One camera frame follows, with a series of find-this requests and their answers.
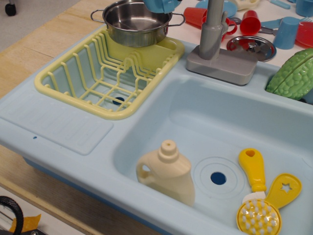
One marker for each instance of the steel pot lid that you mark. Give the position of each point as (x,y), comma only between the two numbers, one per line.
(258,47)

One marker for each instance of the blue plastic cup with handle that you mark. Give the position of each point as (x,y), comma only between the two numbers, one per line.
(162,6)

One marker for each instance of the yellow round scrub brush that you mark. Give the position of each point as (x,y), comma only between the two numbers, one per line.
(262,216)

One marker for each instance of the cream toy detergent bottle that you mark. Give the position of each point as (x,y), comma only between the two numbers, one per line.
(167,171)

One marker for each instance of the blue plastic plate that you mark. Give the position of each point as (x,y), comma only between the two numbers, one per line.
(229,7)

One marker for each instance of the grey toy faucet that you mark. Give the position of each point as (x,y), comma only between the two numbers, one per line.
(210,60)

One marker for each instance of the cream toy piece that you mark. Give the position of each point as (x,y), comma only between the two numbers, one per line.
(245,4)

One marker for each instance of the stainless steel pot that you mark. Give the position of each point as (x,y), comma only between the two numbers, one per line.
(131,24)

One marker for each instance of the black caster wheel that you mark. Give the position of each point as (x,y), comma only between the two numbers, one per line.
(10,9)

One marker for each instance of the yellow handled white brush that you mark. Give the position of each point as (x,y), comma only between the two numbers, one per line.
(252,163)

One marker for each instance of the orange tape piece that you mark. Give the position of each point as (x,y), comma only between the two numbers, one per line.
(29,223)

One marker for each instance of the red plastic cup upright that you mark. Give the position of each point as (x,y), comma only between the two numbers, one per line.
(250,24)

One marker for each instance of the pale yellow dish rack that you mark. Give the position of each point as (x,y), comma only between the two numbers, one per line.
(105,78)

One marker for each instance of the light blue toy sink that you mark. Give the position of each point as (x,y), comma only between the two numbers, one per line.
(210,121)

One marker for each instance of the blue upside-down plastic cup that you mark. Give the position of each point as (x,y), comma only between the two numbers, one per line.
(286,34)

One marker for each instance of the green bumpy toy vegetable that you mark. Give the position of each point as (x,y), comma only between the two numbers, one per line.
(295,78)

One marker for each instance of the blue cup top right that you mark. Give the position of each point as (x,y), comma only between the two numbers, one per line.
(304,8)

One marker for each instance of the red plastic cup lying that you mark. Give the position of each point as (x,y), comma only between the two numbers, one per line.
(195,16)

